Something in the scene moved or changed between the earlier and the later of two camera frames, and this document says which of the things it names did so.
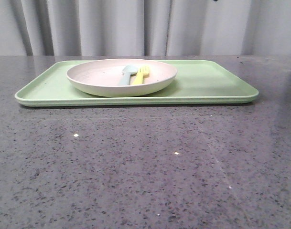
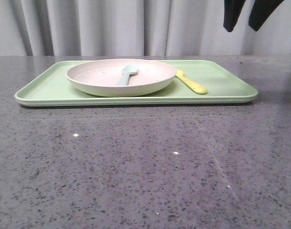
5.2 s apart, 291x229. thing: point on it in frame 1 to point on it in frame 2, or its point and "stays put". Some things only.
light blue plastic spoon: (127, 72) stays put
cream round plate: (121, 77) stays put
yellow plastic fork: (143, 71) to (179, 75)
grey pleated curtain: (141, 27) stays put
